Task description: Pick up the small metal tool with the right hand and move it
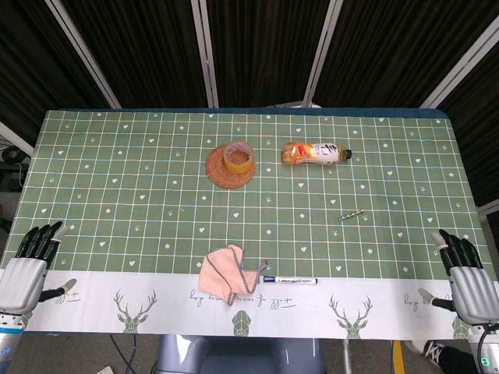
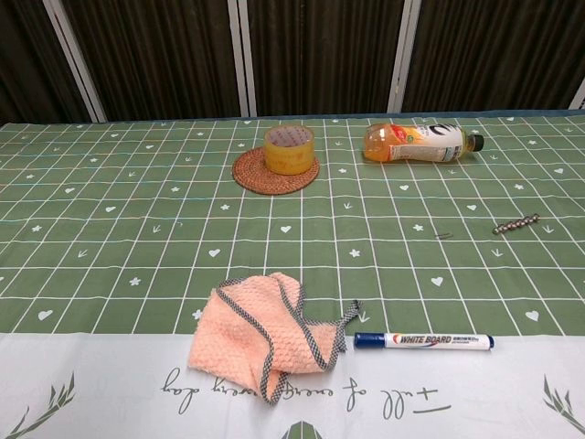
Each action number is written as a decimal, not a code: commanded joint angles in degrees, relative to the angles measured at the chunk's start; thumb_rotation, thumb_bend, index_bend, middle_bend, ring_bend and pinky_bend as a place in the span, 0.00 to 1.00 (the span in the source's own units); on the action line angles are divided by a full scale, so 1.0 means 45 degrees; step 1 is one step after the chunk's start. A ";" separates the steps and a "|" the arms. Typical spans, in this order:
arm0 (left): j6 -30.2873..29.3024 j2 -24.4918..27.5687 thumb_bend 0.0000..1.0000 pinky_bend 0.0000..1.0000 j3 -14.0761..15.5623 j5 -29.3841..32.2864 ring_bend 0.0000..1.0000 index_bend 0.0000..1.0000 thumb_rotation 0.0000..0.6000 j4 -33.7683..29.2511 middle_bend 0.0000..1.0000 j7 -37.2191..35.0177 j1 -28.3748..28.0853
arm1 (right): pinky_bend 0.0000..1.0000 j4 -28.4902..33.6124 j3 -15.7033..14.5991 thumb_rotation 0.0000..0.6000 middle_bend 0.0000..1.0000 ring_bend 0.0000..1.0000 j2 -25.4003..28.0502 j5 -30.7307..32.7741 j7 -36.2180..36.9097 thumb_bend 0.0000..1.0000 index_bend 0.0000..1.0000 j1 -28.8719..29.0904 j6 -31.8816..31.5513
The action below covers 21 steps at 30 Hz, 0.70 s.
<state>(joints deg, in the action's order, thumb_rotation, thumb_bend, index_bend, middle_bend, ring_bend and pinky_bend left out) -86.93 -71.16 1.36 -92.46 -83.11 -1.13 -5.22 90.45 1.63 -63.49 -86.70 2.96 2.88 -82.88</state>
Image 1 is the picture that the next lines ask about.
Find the black equipment beside table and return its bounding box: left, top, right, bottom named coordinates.
left=0, top=143, right=33, bottom=192

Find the blue floor cable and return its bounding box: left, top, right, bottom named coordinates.
left=108, top=333, right=138, bottom=374

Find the black and white shoe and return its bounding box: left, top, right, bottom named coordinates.
left=405, top=339, right=446, bottom=367

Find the black trouser leg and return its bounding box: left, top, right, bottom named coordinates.
left=436, top=345, right=475, bottom=374

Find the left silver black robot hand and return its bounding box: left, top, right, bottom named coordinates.
left=0, top=221, right=78, bottom=316

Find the round woven coaster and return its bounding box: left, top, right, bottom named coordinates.
left=204, top=143, right=257, bottom=191

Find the yellow tape roll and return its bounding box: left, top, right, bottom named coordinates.
left=223, top=141, right=255, bottom=174

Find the white partition post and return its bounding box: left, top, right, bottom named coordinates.
left=44, top=0, right=122, bottom=110
left=419, top=38, right=499, bottom=110
left=190, top=0, right=220, bottom=109
left=302, top=0, right=345, bottom=108

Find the green grid tablecloth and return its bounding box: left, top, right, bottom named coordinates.
left=0, top=108, right=498, bottom=339

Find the pink cloth with grey trim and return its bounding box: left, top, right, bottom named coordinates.
left=197, top=244, right=271, bottom=306

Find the metal pole under table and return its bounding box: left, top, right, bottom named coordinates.
left=342, top=337, right=354, bottom=374

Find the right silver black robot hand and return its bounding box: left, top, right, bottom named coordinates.
left=417, top=228, right=499, bottom=326

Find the blue whiteboard marker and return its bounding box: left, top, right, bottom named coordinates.
left=261, top=275, right=318, bottom=285

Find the orange drink bottle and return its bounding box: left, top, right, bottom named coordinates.
left=281, top=141, right=353, bottom=166

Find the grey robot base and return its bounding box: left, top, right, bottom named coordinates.
left=155, top=333, right=327, bottom=374

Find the small shiny metal part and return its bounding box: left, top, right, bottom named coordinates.
left=338, top=209, right=365, bottom=223

